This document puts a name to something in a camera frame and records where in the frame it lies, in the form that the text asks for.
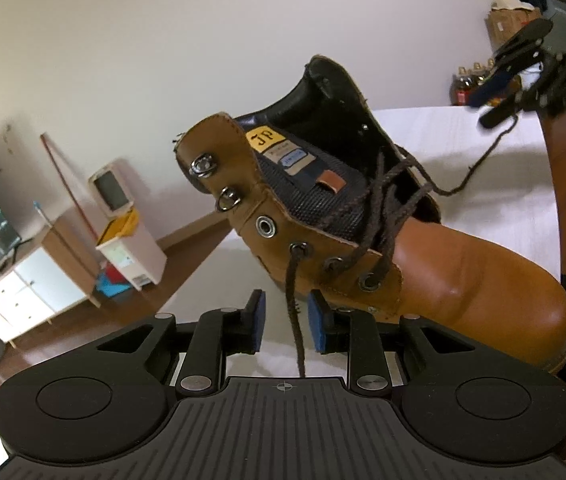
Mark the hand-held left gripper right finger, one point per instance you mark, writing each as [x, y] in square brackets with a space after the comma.
[317, 325]

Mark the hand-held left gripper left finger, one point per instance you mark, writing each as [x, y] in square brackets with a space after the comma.
[258, 320]

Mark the cardboard box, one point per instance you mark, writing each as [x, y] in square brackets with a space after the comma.
[505, 25]

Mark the group of plastic bottles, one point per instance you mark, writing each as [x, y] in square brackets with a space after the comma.
[465, 87]

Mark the white pedal trash bin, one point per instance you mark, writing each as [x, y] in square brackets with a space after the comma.
[133, 255]

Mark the brown leather boot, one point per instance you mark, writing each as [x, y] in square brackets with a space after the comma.
[463, 285]

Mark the blue dustpan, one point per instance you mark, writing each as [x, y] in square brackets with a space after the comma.
[113, 289]

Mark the white wooden cabinet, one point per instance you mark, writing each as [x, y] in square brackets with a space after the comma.
[33, 285]

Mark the dark brown shoelace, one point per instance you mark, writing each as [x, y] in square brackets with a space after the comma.
[293, 285]

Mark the red plastic item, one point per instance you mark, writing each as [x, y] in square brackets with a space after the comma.
[113, 274]

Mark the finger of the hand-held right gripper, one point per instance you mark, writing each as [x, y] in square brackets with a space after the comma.
[493, 82]
[505, 110]

